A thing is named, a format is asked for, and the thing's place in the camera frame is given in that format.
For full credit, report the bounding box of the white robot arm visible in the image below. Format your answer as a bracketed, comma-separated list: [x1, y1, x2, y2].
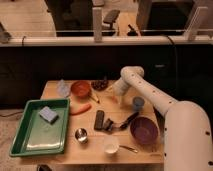
[113, 66, 213, 171]

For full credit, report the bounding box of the blue plastic cup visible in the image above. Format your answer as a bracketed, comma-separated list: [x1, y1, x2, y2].
[132, 97, 145, 112]

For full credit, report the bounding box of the white plastic cup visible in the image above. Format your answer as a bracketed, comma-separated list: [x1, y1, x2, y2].
[103, 136, 119, 154]

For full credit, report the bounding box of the small metal cup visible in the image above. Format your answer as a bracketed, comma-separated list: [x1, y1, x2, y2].
[75, 128, 88, 143]

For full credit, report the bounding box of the dark grapes bunch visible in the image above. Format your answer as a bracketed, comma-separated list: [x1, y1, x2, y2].
[91, 78, 108, 91]

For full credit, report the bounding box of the dark brown rectangular block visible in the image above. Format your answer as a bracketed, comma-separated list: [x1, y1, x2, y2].
[94, 110, 105, 130]

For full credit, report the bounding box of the small dark block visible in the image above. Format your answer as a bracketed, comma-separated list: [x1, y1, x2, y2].
[103, 119, 113, 131]

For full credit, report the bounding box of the black spatula utensil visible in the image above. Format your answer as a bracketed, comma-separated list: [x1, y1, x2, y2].
[113, 112, 139, 130]

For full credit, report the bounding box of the wooden stick utensil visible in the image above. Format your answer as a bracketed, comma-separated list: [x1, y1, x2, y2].
[90, 92, 100, 104]

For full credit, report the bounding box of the orange bowl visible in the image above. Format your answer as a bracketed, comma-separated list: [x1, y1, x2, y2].
[71, 80, 91, 98]

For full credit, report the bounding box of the purple bowl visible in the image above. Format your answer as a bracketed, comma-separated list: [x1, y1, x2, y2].
[130, 117, 158, 145]

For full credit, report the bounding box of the metal spoon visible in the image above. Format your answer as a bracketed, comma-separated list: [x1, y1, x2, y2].
[119, 145, 138, 154]

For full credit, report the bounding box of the clear plastic bag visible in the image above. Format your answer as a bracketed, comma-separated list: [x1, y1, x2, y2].
[57, 80, 70, 98]

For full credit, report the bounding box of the blue sponge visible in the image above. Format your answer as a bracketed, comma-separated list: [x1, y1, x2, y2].
[39, 106, 58, 124]

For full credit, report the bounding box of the black office chair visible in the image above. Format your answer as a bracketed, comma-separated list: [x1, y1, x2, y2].
[103, 10, 120, 35]

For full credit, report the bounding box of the green plastic tray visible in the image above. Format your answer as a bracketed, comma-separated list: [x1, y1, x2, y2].
[10, 99, 70, 157]

